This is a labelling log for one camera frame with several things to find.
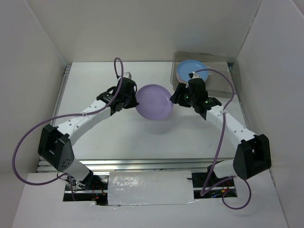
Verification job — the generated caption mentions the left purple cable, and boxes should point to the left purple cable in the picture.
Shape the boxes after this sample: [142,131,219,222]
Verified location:
[12,57,124,202]

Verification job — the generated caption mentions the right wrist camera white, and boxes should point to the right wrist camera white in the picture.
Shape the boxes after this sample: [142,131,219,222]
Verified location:
[189,72,201,79]

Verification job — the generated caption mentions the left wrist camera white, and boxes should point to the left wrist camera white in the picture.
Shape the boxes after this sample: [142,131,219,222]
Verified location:
[123,72,132,79]

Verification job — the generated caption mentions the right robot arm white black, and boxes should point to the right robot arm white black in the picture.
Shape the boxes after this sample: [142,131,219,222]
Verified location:
[170,78,272,186]

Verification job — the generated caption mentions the purple plate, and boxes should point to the purple plate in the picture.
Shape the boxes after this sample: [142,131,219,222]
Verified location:
[136,84,173,121]

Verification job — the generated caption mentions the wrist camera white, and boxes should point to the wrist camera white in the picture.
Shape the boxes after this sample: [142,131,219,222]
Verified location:
[189,72,201,79]
[123,72,132,79]

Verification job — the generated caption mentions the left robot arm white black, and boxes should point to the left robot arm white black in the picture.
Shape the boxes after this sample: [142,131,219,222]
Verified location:
[38,77,138,190]

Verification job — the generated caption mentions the white foil cover panel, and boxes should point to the white foil cover panel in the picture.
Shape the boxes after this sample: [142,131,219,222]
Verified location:
[107,171,195,206]

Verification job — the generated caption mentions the aluminium frame rail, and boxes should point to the aluminium frame rail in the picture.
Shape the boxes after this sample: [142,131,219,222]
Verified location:
[53,62,240,174]

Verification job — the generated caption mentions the clear plastic bin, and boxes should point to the clear plastic bin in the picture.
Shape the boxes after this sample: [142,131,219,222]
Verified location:
[171,51,241,98]

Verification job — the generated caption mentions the blue plate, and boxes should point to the blue plate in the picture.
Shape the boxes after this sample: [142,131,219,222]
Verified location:
[176,60,207,83]

